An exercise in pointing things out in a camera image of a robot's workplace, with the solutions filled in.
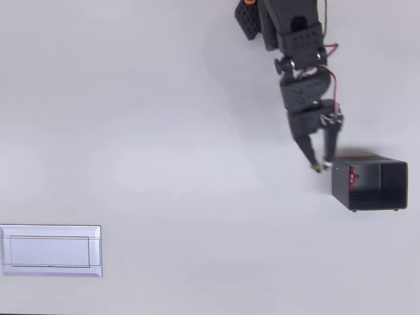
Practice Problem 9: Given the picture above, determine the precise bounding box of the red white arm servo cable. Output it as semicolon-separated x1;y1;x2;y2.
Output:
322;0;340;57

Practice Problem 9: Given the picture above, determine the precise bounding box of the red white gripper servo cable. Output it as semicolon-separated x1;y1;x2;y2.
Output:
319;64;343;113

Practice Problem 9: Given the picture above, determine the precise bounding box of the black robot base with orange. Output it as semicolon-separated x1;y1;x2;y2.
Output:
234;0;262;41

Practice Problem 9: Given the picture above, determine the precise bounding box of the black rectangular bin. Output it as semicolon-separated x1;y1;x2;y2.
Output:
331;156;410;213

